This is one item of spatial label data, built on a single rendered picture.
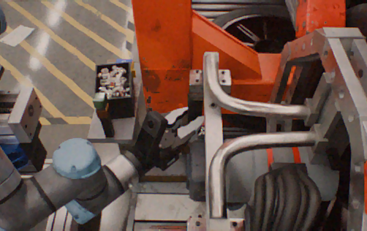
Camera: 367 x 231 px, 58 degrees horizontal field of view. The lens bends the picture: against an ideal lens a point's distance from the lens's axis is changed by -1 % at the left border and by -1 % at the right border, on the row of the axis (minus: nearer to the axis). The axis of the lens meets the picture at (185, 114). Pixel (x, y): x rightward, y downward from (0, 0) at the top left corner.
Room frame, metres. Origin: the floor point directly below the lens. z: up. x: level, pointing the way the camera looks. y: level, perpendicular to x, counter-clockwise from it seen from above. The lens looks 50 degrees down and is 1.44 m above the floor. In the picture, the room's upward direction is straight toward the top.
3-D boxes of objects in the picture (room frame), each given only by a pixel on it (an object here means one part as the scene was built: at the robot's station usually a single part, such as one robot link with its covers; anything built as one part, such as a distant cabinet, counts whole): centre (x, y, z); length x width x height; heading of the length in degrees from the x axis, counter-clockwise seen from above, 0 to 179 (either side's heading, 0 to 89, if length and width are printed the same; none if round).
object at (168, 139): (0.43, 0.08, 0.80); 0.12 x 0.08 x 0.09; 134
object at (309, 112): (0.45, -0.13, 1.03); 0.19 x 0.18 x 0.11; 89
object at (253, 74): (0.86, -0.28, 0.69); 0.52 x 0.17 x 0.35; 89
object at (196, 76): (0.53, -0.05, 0.93); 0.09 x 0.05 x 0.05; 89
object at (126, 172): (0.37, 0.13, 0.81); 0.08 x 0.05 x 0.08; 44
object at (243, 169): (0.35, -0.18, 0.85); 0.21 x 0.14 x 0.14; 89
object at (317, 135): (0.26, -0.13, 1.03); 0.19 x 0.18 x 0.11; 89
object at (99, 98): (0.74, 0.28, 0.64); 0.04 x 0.04 x 0.04; 89
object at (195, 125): (0.48, -0.02, 0.81); 0.09 x 0.03 x 0.06; 125
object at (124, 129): (0.94, 0.28, 0.44); 0.43 x 0.17 x 0.03; 179
